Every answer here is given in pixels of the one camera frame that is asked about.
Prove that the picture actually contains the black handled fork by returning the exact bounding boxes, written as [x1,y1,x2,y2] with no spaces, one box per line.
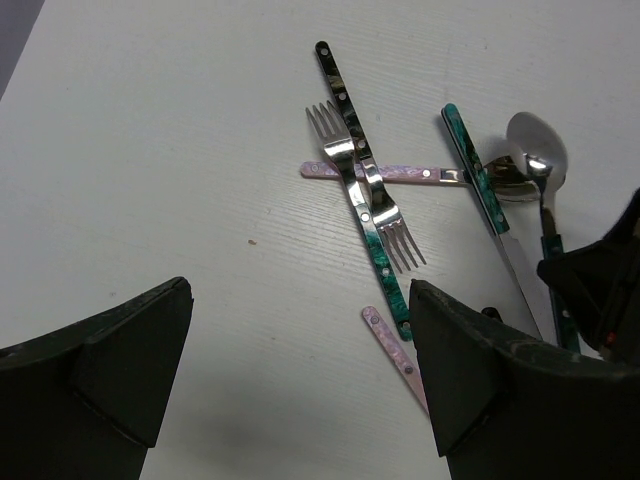
[315,41,426,272]

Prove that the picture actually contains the teal handled fork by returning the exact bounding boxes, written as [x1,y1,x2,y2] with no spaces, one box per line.
[305,101,413,341]

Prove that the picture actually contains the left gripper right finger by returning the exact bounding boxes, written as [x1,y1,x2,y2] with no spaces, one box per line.
[409,280,639,479]

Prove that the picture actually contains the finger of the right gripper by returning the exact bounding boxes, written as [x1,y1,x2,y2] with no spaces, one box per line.
[538,240,625,350]

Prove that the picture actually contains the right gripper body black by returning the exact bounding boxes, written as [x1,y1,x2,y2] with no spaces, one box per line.
[587,193,639,365]

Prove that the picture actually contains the teal handled spoon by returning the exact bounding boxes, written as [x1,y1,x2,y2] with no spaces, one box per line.
[505,110,581,353]

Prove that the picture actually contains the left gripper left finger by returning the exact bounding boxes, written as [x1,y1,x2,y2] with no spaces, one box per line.
[1,277,192,479]

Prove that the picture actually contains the teal handled knife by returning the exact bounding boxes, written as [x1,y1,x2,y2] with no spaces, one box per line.
[441,103,551,340]

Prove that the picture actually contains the pink handled spoon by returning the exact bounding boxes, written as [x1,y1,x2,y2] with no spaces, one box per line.
[300,156,539,203]

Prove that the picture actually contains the pink handled fork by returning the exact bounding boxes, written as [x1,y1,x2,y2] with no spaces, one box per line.
[361,306,429,414]

